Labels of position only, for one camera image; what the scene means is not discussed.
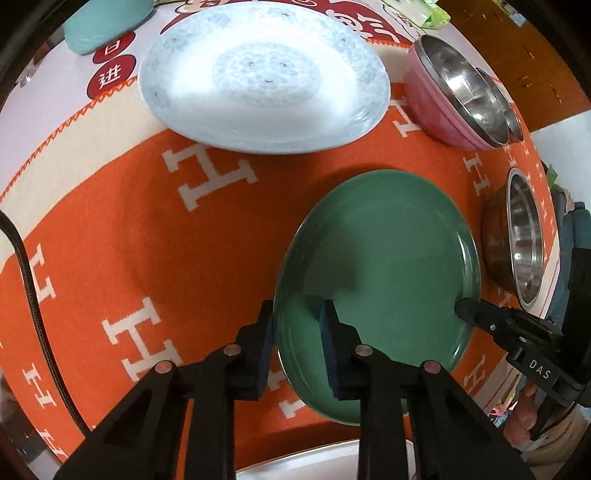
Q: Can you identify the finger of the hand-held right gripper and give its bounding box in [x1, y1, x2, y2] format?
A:
[455, 298, 561, 356]

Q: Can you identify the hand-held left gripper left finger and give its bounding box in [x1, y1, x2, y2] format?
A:
[53, 300, 278, 480]

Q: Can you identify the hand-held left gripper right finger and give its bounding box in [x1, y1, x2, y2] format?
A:
[318, 299, 539, 480]

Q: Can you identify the green plate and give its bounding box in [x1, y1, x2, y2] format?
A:
[273, 169, 482, 425]

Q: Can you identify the person's right forearm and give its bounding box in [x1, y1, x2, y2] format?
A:
[526, 404, 591, 469]

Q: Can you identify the person's right hand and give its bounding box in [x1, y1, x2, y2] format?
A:
[503, 383, 550, 446]

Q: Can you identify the grey cloth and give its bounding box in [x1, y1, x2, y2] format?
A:
[549, 185, 583, 319]

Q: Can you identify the orange printed blanket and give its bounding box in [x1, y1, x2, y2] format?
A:
[0, 34, 561, 467]

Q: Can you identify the small steel bowl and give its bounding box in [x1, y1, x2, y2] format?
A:
[475, 68, 525, 144]

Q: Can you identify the pink bowl steel lined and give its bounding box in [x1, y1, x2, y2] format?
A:
[406, 34, 525, 151]

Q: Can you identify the white blue patterned plate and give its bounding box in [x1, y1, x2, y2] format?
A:
[139, 2, 391, 155]

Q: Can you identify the wooden cabinet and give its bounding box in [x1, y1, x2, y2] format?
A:
[438, 0, 591, 134]

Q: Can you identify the green tissue packet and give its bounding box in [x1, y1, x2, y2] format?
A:
[381, 0, 451, 29]

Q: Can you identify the printed white table mat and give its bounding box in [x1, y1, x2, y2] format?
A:
[0, 0, 462, 121]

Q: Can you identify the teal cup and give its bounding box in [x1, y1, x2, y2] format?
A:
[63, 0, 155, 55]

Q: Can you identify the black cable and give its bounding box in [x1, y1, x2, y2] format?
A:
[0, 210, 88, 437]

